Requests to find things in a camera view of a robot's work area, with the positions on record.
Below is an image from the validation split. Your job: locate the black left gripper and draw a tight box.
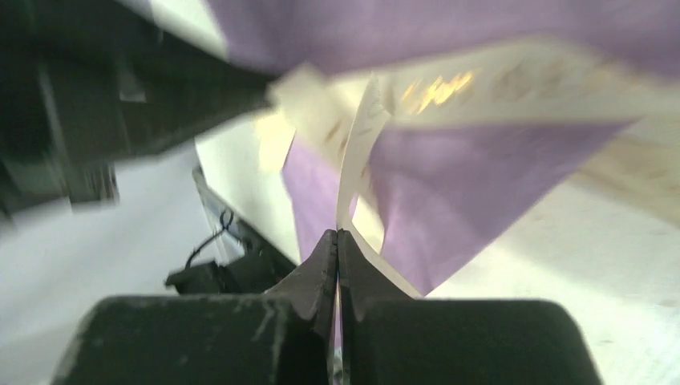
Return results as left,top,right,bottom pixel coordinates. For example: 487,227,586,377
1,1,273,213

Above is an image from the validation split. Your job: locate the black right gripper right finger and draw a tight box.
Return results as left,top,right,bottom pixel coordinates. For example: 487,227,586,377
338,230,601,384

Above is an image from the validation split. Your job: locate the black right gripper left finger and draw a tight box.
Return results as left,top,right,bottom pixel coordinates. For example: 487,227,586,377
51,230,338,385

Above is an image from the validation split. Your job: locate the purple wrapping paper sheet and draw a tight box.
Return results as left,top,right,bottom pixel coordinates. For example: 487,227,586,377
207,0,680,349

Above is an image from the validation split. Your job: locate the cream ribbon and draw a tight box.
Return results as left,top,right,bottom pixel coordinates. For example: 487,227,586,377
254,37,680,300

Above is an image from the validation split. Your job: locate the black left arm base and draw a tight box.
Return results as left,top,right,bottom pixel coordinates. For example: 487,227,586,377
164,169,298,296

